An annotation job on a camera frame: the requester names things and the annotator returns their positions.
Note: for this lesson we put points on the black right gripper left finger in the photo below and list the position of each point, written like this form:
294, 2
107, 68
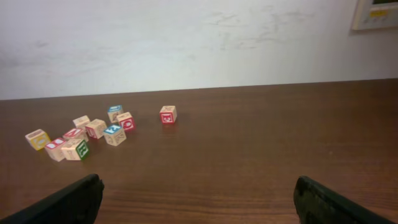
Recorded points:
77, 203

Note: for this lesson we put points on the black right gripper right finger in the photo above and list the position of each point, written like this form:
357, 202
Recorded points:
317, 204

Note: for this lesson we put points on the wooden block green letter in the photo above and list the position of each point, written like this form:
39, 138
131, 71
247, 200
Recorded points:
75, 150

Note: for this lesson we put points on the wooden block blue number two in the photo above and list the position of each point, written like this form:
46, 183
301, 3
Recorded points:
114, 135

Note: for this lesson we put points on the wooden block red apple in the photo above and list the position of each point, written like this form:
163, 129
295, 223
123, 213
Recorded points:
126, 121

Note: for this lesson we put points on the wooden block red letter I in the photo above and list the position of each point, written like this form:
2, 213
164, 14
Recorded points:
54, 149

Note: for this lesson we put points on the wooden block red letter A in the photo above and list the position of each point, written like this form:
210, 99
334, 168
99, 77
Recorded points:
76, 133

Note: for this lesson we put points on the wooden block pineapple yellow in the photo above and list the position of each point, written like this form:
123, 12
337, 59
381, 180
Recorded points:
38, 139

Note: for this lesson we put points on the wooden block red letter U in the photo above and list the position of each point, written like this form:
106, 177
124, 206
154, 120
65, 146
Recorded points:
96, 128

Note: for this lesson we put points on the wooden block blue number five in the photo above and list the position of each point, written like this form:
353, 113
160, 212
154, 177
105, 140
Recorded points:
81, 122

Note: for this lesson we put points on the wooden block blue top far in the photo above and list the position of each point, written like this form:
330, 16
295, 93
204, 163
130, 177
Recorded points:
114, 111

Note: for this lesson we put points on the wooden block red C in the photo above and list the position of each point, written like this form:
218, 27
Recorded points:
168, 114

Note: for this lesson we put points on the white wall panel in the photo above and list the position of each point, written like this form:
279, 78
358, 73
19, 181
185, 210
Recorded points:
375, 14

